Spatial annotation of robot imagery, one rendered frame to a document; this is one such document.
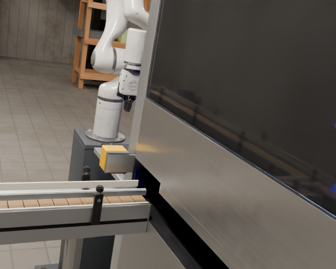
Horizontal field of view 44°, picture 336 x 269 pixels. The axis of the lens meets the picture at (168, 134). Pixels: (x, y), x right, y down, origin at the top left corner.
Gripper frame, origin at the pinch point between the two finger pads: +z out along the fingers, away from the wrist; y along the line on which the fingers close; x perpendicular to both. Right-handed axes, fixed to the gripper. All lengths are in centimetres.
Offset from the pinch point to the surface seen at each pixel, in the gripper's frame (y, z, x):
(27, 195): -47, 11, -58
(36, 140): 13, 108, 267
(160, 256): -13, 24, -71
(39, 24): 100, 30, 833
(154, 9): -13, -40, -41
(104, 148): -21.5, 4.6, -39.3
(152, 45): -12, -30, -43
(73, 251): -33, 29, -56
